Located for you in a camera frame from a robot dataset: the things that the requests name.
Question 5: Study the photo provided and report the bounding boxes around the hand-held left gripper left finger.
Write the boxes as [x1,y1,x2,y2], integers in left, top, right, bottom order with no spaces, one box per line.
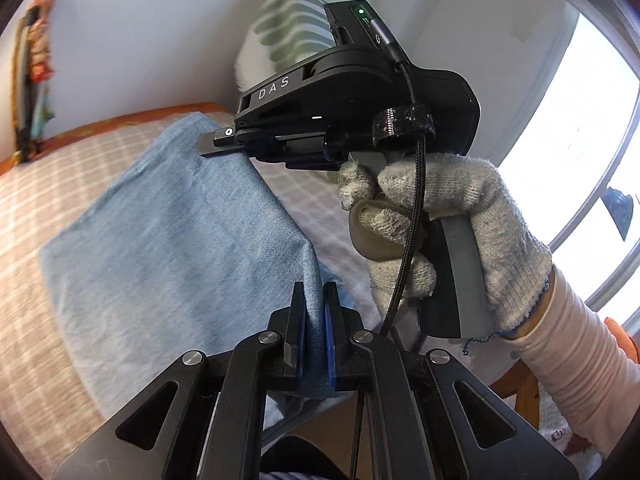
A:
[57,281,307,480]

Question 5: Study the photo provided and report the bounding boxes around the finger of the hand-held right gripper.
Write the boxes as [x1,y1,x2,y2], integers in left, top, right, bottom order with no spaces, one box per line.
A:
[197,127,249,157]

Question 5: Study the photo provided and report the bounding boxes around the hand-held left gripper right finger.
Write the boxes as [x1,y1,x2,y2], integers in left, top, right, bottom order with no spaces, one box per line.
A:
[322,281,576,480]

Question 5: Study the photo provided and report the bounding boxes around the light blue pants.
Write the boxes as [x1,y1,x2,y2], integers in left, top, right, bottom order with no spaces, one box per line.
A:
[39,112,371,446]

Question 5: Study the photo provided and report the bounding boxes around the person's right forearm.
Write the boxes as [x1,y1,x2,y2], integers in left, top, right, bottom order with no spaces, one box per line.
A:
[500,265,640,466]

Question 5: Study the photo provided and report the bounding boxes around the person's right hand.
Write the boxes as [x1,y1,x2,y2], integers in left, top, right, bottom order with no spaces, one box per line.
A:
[337,152,553,341]

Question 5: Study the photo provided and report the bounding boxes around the green striped pillow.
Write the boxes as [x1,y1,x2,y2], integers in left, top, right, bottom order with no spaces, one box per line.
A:
[235,0,341,91]

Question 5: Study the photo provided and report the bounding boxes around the beige checked blanket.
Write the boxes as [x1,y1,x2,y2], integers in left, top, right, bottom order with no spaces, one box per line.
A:
[0,105,401,461]

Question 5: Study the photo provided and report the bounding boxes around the wooden chair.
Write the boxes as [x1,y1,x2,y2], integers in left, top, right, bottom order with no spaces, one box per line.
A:
[487,360,541,431]

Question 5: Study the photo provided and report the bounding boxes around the window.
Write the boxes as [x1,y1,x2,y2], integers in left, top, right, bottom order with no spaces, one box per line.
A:
[487,5,640,336]

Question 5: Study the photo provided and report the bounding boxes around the white printed cloth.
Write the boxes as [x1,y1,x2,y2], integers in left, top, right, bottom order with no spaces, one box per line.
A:
[530,380,606,461]

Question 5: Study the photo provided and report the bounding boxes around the black braided cable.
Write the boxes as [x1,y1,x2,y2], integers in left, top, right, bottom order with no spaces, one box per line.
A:
[377,30,437,336]

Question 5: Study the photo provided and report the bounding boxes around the colourful wall hanging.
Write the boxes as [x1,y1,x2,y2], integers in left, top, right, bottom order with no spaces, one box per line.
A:
[12,0,58,166]

